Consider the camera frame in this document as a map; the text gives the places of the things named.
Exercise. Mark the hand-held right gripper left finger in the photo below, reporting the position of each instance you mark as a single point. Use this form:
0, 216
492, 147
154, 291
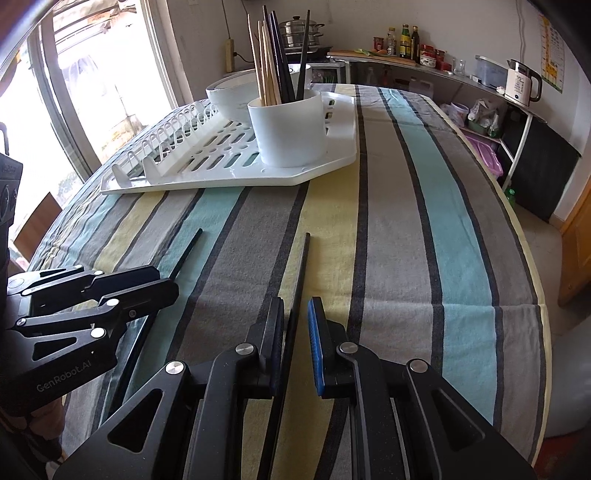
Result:
274, 341

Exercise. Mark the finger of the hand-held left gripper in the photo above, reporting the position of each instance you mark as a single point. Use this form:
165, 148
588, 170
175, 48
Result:
138, 276
157, 293

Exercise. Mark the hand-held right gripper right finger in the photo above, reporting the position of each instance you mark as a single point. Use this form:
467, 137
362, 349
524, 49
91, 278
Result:
316, 346

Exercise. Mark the black chopstick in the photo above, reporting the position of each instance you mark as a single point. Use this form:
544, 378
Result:
281, 55
273, 46
189, 251
304, 55
302, 267

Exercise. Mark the white utensil cup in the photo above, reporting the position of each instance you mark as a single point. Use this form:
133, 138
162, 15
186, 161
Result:
288, 134

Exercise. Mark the wooden chopstick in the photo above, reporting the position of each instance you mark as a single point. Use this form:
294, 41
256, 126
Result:
276, 94
265, 60
271, 69
255, 50

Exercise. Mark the brown wooden board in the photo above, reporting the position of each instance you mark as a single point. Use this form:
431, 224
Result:
39, 226

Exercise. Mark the striped tablecloth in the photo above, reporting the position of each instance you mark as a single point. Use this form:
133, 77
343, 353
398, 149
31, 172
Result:
406, 277

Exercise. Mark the white plastic dish rack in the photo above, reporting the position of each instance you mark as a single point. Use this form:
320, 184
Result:
207, 161

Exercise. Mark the beige power strip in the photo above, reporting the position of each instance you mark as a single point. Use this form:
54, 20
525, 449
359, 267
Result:
229, 55

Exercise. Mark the pink plastic box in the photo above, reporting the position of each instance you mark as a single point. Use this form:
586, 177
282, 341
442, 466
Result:
485, 154

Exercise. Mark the metal stove cabinet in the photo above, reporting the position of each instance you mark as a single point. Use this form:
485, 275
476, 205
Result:
328, 73

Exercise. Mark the wooden door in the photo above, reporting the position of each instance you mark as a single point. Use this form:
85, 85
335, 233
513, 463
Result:
577, 249

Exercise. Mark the black panel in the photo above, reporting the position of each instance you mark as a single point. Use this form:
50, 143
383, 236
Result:
540, 170

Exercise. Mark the black gas stove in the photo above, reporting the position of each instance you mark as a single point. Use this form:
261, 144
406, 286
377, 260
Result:
318, 50

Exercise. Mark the stainless steel steamer pot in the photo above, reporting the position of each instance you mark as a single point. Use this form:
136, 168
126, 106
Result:
295, 32

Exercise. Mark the wooden cutting board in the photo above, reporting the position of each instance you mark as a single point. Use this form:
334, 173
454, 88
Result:
364, 56

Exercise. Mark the small red jar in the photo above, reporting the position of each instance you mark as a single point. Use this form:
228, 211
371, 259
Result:
379, 44

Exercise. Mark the red lidded jars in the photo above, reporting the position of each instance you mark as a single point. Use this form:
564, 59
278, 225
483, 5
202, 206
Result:
434, 59

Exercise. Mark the clear bottle with yellow cap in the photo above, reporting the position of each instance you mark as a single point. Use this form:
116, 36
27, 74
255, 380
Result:
391, 44

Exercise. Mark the clear drinking glass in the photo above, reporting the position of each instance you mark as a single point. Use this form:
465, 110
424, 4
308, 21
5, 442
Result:
459, 68

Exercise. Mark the green glass bottle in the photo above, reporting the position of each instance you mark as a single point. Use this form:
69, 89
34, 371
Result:
405, 44

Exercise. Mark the dark glass bottle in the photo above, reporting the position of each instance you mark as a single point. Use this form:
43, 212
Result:
415, 46

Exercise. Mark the clear plastic storage container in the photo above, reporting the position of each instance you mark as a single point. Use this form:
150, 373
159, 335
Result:
489, 74

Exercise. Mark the white electric kettle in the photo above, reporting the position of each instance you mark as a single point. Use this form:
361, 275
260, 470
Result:
519, 85

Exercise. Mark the metal window frame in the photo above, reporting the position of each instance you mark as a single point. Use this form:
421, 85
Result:
161, 69

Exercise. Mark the giraffe wall poster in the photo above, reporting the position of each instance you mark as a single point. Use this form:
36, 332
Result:
553, 53

